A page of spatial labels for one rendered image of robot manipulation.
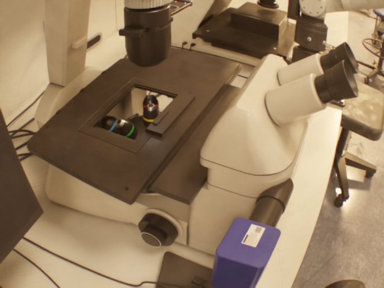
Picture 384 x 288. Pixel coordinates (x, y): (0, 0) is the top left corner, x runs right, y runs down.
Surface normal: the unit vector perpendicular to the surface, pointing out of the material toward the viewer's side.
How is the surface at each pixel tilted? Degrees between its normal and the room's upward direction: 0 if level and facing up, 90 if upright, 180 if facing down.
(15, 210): 86
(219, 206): 90
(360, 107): 0
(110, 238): 0
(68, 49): 100
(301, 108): 92
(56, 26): 90
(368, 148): 0
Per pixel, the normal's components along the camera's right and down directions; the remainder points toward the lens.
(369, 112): -0.01, -0.76
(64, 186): -0.34, -0.07
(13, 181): 0.88, 0.24
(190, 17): -0.46, 0.58
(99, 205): -0.25, 0.50
